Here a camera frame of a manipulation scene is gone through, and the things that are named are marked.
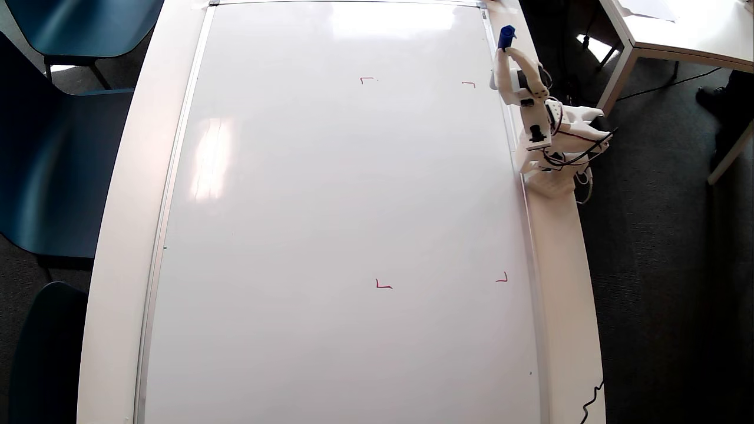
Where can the dark blue chair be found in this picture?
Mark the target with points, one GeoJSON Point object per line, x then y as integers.
{"type": "Point", "coordinates": [50, 353]}

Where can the blue chair with metal legs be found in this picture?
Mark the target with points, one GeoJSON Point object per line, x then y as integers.
{"type": "Point", "coordinates": [88, 23]}

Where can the whiteboard marker pen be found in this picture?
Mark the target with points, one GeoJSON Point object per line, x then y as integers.
{"type": "Point", "coordinates": [506, 36]}

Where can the white side table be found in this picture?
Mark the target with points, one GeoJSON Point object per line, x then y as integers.
{"type": "Point", "coordinates": [707, 29]}

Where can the dark trouser leg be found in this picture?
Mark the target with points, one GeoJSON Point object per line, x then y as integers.
{"type": "Point", "coordinates": [739, 112]}

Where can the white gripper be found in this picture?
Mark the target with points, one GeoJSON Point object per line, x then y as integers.
{"type": "Point", "coordinates": [511, 75]}

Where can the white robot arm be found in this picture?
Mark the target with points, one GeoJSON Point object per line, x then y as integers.
{"type": "Point", "coordinates": [580, 115]}

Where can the large blue chair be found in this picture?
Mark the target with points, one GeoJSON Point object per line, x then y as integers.
{"type": "Point", "coordinates": [53, 176]}

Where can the black shoe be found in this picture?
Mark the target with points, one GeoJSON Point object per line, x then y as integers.
{"type": "Point", "coordinates": [714, 100]}

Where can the large white whiteboard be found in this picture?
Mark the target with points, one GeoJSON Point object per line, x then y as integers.
{"type": "Point", "coordinates": [330, 206]}

